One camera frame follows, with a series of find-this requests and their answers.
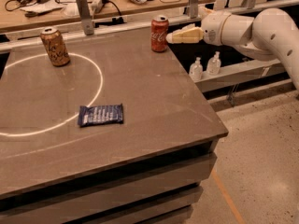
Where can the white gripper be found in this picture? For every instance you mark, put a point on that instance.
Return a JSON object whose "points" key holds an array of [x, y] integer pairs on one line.
{"points": [[213, 27]]}

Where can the red coke can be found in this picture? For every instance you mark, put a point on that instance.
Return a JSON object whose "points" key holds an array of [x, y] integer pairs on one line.
{"points": [[159, 27]]}

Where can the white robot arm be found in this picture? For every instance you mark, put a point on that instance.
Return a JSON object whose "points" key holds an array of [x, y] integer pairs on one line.
{"points": [[272, 34]]}

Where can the blue rxbar blueberry wrapper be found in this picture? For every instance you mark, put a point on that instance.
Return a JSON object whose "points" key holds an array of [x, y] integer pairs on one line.
{"points": [[100, 115]]}

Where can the brown lacroix can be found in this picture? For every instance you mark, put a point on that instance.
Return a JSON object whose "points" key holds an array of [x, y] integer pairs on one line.
{"points": [[54, 45]]}

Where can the clear sanitizer bottle right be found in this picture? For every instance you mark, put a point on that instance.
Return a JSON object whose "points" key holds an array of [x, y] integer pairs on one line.
{"points": [[214, 64]]}

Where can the clear sanitizer bottle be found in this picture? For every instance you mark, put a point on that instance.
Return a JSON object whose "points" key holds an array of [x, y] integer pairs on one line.
{"points": [[196, 70], [214, 64]]}

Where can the clear sanitizer bottle left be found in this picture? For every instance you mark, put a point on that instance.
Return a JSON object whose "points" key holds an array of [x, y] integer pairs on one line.
{"points": [[196, 70]]}

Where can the grey drawer cabinet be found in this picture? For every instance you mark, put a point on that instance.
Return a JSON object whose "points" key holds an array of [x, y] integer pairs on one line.
{"points": [[160, 190]]}

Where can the grey metal bracket middle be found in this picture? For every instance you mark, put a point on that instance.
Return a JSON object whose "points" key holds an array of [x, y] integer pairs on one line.
{"points": [[192, 8]]}

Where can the grey metal bracket left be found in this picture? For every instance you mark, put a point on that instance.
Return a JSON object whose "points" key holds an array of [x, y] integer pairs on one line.
{"points": [[86, 19]]}

